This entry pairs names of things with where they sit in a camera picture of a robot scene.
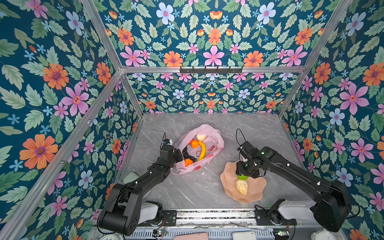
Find beige fake potato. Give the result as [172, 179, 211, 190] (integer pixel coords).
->
[235, 179, 248, 196]

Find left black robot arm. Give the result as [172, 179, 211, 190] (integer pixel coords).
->
[97, 145, 183, 236]

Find dark purple fake grapes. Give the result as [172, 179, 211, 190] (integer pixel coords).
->
[182, 147, 196, 163]

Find orange fake fruit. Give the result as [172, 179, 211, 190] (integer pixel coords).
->
[184, 159, 194, 167]
[190, 140, 200, 149]

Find white box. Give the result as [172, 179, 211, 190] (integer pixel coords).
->
[232, 231, 257, 240]

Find pink plastic bag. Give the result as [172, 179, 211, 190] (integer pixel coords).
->
[171, 124, 224, 175]

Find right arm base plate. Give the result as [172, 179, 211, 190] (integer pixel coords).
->
[254, 206, 297, 227]

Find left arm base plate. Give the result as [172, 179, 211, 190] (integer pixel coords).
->
[138, 210, 178, 227]

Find white clock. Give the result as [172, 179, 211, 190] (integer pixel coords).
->
[100, 234, 125, 240]

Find pale round fake fruit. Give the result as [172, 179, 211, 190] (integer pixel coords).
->
[196, 134, 208, 142]

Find black hook rail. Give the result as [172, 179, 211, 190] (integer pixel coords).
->
[179, 66, 243, 75]

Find pink flower-shaped plate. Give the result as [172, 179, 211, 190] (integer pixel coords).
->
[220, 162, 267, 205]

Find green fake custard apple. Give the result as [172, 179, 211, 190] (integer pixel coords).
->
[237, 175, 248, 181]

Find green rectangular container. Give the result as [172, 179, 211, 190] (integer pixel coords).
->
[123, 172, 140, 185]

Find yellow fake banana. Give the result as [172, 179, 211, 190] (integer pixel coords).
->
[198, 141, 207, 161]

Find white round device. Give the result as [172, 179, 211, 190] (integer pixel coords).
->
[311, 230, 336, 240]

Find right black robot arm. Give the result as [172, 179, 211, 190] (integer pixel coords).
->
[236, 141, 352, 233]

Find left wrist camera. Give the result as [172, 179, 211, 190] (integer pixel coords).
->
[161, 139, 173, 146]

